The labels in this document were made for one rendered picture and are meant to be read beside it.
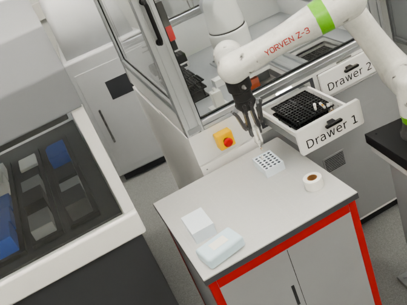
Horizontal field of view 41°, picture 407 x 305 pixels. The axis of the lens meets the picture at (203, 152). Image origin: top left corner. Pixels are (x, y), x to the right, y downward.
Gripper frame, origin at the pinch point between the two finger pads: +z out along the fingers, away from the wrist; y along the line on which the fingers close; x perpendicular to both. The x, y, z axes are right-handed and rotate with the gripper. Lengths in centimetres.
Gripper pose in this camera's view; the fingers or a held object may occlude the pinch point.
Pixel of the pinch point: (256, 134)
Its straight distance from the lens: 215.3
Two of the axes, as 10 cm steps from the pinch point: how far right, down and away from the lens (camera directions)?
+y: 8.8, -4.5, 1.4
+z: 3.4, 8.1, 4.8
